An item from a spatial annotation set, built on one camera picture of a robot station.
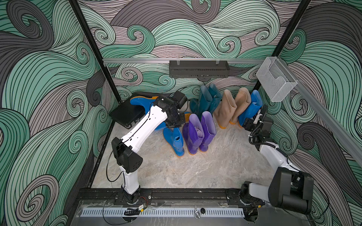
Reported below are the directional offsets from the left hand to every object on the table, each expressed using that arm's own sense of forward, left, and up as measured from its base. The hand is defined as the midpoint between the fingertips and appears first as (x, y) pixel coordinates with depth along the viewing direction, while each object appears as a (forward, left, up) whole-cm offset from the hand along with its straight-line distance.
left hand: (182, 124), depth 75 cm
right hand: (+8, -43, -6) cm, 44 cm away
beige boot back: (+16, -29, -10) cm, 34 cm away
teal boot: (+23, -23, +1) cm, 33 cm away
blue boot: (+15, -46, +1) cm, 48 cm away
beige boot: (+22, -41, -1) cm, 46 cm away
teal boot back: (+17, -14, -1) cm, 22 cm away
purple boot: (-5, -6, -1) cm, 8 cm away
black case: (+22, +40, -18) cm, 50 cm away
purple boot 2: (-4, -14, +2) cm, 15 cm away
